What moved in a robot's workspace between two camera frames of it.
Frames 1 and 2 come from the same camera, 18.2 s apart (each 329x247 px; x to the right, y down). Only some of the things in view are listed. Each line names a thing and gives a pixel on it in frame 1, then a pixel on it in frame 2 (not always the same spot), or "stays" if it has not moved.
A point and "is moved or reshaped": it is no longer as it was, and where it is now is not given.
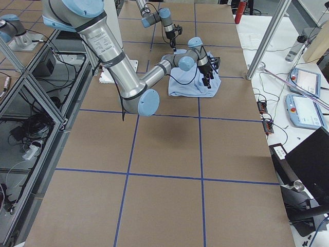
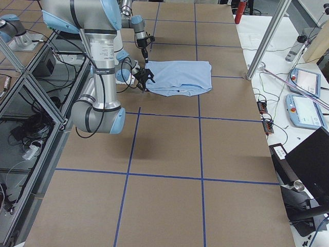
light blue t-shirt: x=183 y=83 is moved or reshaped
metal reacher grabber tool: x=297 y=88 stays
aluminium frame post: x=268 y=39 stays
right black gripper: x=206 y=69 → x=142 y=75
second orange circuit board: x=267 y=127 stays
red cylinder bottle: x=241 y=6 stays
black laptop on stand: x=306 y=166 stays
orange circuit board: x=262 y=107 stays
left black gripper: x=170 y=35 → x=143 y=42
